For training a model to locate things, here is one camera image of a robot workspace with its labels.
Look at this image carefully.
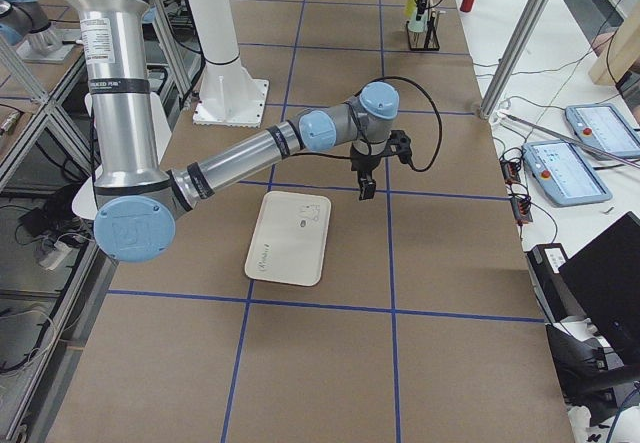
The teach pendant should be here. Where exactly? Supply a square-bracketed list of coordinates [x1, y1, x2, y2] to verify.
[523, 140, 613, 207]
[565, 103, 639, 159]

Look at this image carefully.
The aluminium frame post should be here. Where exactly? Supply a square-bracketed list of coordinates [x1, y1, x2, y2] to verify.
[478, 0, 549, 120]

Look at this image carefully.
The yellow cup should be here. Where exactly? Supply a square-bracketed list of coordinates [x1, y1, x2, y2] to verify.
[404, 0, 418, 20]

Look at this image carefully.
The teach pendant near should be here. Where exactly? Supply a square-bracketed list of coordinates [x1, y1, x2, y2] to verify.
[523, 140, 613, 207]

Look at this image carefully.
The pale green cup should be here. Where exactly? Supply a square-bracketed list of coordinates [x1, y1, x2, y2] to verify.
[407, 16, 428, 35]

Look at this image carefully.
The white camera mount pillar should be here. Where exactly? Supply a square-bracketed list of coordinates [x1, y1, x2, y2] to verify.
[188, 0, 269, 127]

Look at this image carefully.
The cream rectangular tray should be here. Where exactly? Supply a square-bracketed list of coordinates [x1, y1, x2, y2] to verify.
[244, 191, 332, 287]

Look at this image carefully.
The black wire cup rack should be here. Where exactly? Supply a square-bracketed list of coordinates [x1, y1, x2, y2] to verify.
[406, 9, 441, 52]

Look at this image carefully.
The black laptop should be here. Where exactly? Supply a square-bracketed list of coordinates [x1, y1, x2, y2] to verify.
[560, 212, 639, 364]

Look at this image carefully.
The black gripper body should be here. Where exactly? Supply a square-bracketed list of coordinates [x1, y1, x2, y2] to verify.
[349, 130, 412, 183]

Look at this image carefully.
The teach pendant far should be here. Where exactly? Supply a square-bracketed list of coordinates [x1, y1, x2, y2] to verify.
[565, 103, 639, 159]

